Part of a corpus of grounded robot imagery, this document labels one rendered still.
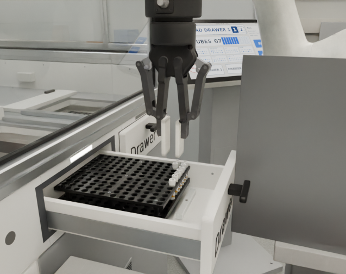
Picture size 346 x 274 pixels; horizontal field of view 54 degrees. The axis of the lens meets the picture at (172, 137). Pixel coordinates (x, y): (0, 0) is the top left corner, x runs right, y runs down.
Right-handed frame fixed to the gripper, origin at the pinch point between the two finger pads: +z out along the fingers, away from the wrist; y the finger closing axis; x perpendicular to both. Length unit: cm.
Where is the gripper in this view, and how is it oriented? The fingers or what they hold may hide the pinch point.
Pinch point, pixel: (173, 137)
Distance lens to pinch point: 62.1
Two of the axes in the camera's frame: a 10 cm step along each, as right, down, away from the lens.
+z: 0.0, 9.4, 3.4
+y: 9.5, 1.1, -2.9
